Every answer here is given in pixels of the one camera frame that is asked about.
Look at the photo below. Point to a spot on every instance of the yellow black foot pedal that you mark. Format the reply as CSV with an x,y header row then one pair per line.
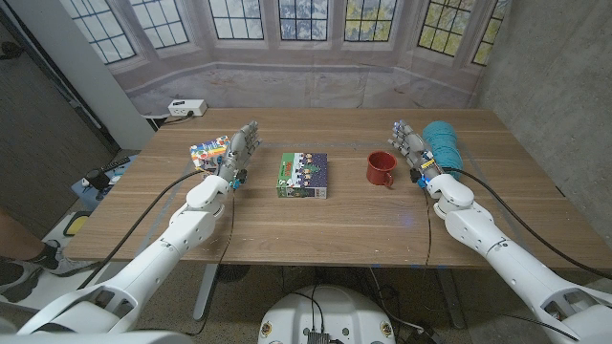
x,y
76,224

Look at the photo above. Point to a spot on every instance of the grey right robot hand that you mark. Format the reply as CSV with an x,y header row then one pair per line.
x,y
417,152

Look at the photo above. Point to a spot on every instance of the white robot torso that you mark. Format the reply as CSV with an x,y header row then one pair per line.
x,y
354,310

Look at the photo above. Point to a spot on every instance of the grey sneaker with black sock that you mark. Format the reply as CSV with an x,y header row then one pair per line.
x,y
62,265

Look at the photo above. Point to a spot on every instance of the red speckled enamel cup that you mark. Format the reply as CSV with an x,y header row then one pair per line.
x,y
380,169

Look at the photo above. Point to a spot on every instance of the black round floor fan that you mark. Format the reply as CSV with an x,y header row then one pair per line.
x,y
233,272

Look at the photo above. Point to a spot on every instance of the black round device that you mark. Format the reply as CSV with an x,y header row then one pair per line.
x,y
98,179

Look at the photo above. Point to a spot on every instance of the person's bare leg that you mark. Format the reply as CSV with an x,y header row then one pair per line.
x,y
16,236

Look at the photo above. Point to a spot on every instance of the black remote control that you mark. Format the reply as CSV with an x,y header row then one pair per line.
x,y
115,164

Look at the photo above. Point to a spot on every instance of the green christmas puzzle box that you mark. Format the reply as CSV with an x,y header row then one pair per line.
x,y
302,176

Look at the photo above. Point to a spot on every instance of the colourful printed small box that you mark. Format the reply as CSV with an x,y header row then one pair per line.
x,y
208,150

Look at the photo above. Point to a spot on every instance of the printed window backdrop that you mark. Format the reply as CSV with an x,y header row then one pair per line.
x,y
306,86

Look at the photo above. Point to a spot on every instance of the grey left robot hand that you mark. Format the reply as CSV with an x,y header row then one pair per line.
x,y
236,157

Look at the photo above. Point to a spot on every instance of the dark grey sneaker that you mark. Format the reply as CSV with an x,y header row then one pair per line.
x,y
16,284

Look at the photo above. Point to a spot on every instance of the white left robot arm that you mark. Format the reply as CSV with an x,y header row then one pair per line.
x,y
158,258

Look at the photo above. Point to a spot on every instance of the grey metal table leg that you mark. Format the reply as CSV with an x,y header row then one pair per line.
x,y
205,291
452,298

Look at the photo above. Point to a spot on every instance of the white power strip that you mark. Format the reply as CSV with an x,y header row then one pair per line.
x,y
187,108

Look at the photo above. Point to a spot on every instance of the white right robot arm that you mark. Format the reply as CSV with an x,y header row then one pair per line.
x,y
516,267

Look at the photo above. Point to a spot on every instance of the teal yarn skein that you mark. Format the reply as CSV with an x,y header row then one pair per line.
x,y
442,138

